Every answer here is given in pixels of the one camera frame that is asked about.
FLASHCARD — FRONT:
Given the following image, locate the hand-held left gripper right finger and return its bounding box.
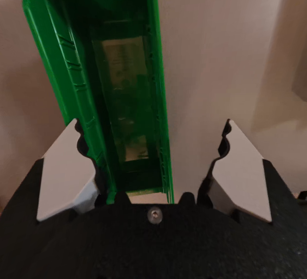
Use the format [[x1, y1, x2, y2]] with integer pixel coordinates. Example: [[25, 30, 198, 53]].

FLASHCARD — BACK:
[[197, 118, 272, 223]]

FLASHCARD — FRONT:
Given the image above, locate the stack of nested green bins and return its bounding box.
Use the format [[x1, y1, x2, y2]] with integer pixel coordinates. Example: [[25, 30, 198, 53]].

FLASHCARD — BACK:
[[18, 0, 175, 205]]

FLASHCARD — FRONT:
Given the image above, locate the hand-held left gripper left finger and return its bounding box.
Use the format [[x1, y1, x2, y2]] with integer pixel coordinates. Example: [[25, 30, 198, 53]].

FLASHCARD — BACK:
[[36, 118, 107, 222]]

